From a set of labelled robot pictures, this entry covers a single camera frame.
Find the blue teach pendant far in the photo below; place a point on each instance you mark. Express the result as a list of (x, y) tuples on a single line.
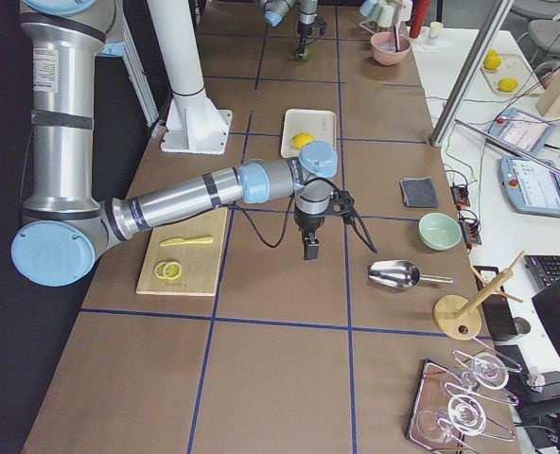
[(525, 131)]

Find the beige rabbit tray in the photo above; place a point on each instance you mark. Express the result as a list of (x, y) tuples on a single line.
[(319, 124)]

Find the lemon slices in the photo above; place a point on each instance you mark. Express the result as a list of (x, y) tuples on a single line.
[(168, 270)]

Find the black glass holder tray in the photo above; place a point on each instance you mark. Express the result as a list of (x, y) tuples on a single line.
[(448, 405)]

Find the wire cup rack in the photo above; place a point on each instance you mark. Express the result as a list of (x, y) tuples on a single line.
[(384, 15)]

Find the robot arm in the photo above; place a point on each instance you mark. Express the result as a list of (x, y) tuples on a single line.
[(309, 20), (65, 230)]

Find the blue teach pendant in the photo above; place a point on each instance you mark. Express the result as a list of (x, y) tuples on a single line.
[(525, 131), (529, 187)]

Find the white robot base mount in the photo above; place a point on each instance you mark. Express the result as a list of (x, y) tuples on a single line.
[(194, 124)]

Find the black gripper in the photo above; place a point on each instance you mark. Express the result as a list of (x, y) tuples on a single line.
[(304, 23), (307, 222)]

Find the yellow lemon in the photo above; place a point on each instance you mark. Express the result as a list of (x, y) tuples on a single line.
[(301, 139)]

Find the green lime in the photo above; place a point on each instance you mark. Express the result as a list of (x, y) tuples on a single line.
[(302, 55)]

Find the yellow plastic knife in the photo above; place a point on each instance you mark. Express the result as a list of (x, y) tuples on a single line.
[(179, 241)]

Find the steel scoop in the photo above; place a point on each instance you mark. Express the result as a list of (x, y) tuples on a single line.
[(402, 274)]

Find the wooden cutting board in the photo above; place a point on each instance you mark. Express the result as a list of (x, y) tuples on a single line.
[(200, 262)]

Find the white tray with lemons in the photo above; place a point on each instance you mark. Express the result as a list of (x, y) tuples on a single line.
[(510, 74)]

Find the aluminium frame post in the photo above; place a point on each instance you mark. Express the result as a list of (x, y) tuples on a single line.
[(486, 35)]

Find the grey folded cloth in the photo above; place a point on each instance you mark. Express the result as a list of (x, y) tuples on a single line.
[(418, 193)]

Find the pink bowl with ice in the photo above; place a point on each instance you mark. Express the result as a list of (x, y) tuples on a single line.
[(382, 48)]

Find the wooden mug tree stand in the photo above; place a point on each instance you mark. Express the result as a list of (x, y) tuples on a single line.
[(458, 317)]

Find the metal muddler stick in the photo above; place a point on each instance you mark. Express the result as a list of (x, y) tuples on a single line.
[(396, 34)]

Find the black keyboard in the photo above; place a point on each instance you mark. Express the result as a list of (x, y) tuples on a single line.
[(543, 269)]

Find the blue teach pendant near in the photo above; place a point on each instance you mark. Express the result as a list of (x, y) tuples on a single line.
[(529, 187)]

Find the mint green bowl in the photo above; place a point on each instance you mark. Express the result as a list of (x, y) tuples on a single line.
[(439, 231)]

